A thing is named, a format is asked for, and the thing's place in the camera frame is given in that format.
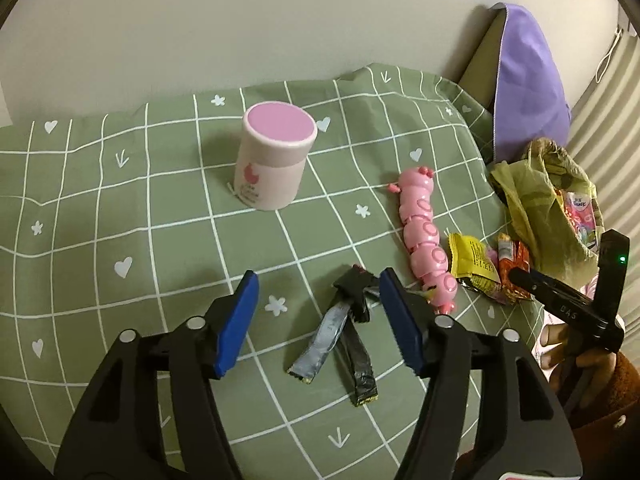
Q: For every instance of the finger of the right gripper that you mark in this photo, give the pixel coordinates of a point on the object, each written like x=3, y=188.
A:
x=538, y=285

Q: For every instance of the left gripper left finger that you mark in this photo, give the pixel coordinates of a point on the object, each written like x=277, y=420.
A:
x=115, y=431

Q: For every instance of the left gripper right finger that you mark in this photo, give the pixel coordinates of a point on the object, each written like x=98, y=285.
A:
x=488, y=412

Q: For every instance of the yellow snack wrapper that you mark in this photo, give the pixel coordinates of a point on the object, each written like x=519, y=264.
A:
x=469, y=260

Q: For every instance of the pink kleenex tissue pack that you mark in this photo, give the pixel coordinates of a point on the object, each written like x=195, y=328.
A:
x=578, y=210

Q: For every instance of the brown sleeve forearm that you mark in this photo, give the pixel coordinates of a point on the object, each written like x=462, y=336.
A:
x=606, y=423

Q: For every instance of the yellow-green trash bag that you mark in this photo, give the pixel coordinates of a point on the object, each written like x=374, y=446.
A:
x=530, y=187

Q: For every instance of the person's right hand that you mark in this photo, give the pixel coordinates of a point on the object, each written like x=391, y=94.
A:
x=556, y=360

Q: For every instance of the pink caterpillar toy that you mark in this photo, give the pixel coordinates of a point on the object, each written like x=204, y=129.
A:
x=429, y=262

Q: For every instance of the black wrapper strip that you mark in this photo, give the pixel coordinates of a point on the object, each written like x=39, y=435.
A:
x=357, y=289

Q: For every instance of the striped beige curtain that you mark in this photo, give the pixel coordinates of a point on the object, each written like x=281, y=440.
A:
x=604, y=136

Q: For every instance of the grey black wrapper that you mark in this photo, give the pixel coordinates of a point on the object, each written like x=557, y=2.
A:
x=326, y=337

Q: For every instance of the purple cloth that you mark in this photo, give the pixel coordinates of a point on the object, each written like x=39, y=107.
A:
x=530, y=101

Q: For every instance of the beige headboard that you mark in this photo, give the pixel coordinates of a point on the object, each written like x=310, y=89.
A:
x=479, y=79

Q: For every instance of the green checkered tablecloth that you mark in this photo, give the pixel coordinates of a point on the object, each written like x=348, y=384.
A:
x=128, y=220

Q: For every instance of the pink cylindrical jar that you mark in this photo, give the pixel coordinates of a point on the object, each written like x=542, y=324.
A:
x=275, y=140

